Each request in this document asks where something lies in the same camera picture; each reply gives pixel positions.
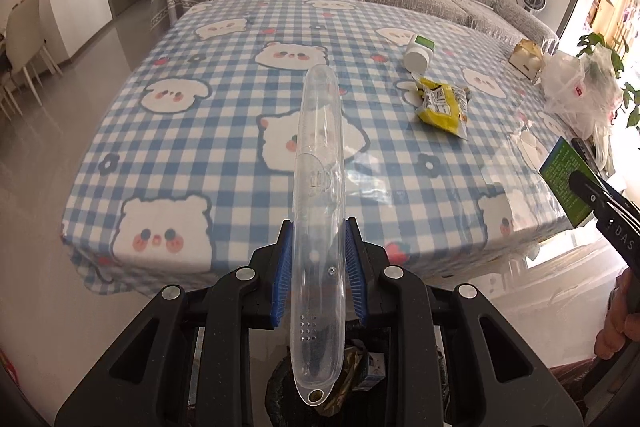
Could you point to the clear plastic bag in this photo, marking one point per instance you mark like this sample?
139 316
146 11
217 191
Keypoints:
575 87

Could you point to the wooden shelf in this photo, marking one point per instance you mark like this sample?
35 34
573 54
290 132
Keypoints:
607 2

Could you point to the clear plastic toothbrush case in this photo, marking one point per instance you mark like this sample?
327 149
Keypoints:
317 157

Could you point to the yellow snack bag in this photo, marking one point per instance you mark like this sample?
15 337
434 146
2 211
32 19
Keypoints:
440 112

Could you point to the black bagged trash bin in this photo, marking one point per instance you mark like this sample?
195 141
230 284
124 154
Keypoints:
278 389

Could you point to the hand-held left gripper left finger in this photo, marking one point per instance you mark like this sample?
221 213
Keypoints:
282 272

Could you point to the crumpled brown gold wrapper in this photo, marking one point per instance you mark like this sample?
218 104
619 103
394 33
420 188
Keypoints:
350 369

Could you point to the white bottle with green label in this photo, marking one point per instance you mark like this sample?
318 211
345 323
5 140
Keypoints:
417 57

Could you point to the small white carton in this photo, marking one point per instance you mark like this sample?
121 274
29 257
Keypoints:
372 367

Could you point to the blue checkered cartoon tablecloth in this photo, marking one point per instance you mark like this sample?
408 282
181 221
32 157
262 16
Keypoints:
225 132

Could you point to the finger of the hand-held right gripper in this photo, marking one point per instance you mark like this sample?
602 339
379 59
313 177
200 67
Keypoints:
585 152
607 207

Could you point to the person's right hand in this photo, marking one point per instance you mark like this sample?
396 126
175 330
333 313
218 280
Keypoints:
625 312

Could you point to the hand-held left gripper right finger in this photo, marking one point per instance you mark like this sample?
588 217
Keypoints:
356 277

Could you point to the small cardboard box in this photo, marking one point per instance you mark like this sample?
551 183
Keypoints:
525 62

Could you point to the white paper scrap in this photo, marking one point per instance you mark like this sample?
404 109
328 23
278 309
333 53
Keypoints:
410 94

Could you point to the green box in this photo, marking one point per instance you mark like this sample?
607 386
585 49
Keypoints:
560 172

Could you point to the green potted plant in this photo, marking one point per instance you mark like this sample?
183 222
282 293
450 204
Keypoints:
595 41

